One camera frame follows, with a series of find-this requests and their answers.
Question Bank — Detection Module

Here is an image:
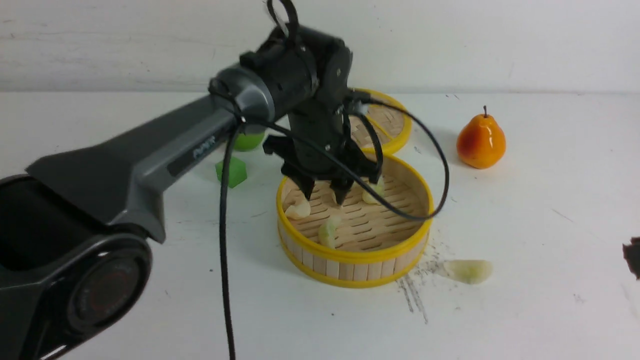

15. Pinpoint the white dumpling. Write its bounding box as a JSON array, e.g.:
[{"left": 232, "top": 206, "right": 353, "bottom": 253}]
[{"left": 285, "top": 197, "right": 311, "bottom": 220}]

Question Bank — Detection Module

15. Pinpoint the orange toy pear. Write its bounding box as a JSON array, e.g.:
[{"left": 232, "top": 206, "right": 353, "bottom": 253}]
[{"left": 455, "top": 105, "right": 506, "bottom": 170}]

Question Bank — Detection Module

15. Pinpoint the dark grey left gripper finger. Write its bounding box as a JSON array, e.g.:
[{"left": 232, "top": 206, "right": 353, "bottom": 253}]
[{"left": 622, "top": 236, "right": 640, "bottom": 281}]

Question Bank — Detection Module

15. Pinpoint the bamboo steamer tray yellow rim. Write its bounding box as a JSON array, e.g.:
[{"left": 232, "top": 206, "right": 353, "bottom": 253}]
[{"left": 276, "top": 178, "right": 432, "bottom": 289}]

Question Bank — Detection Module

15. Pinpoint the green toy cube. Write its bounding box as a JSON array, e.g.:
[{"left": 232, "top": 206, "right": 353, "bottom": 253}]
[{"left": 215, "top": 156, "right": 249, "bottom": 189}]

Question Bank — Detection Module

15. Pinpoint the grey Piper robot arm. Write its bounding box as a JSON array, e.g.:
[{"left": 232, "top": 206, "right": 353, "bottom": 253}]
[{"left": 1, "top": 27, "right": 639, "bottom": 360}]

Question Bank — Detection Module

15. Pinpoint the pale green-tinted dumpling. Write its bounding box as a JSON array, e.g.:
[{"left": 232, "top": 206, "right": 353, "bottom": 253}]
[{"left": 442, "top": 259, "right": 494, "bottom": 285}]

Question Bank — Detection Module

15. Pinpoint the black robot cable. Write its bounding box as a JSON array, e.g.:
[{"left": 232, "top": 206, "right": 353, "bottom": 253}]
[{"left": 207, "top": 0, "right": 451, "bottom": 360}]

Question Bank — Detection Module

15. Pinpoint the green watermelon toy ball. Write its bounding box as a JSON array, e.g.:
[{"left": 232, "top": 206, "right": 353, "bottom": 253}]
[{"left": 233, "top": 132, "right": 266, "bottom": 152}]

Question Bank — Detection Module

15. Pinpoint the woven bamboo steamer lid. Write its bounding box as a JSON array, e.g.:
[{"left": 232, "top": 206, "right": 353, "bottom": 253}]
[{"left": 349, "top": 104, "right": 412, "bottom": 155}]

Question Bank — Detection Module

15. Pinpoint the green-filled translucent dumpling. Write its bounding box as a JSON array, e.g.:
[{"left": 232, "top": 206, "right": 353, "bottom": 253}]
[{"left": 317, "top": 214, "right": 342, "bottom": 249}]

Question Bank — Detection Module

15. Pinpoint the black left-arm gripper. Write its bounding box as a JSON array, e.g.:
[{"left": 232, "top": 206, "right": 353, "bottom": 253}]
[{"left": 240, "top": 26, "right": 382, "bottom": 207}]

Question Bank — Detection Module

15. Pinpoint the pale green dumpling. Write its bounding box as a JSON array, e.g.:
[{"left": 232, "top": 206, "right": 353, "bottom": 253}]
[{"left": 362, "top": 176, "right": 386, "bottom": 205}]

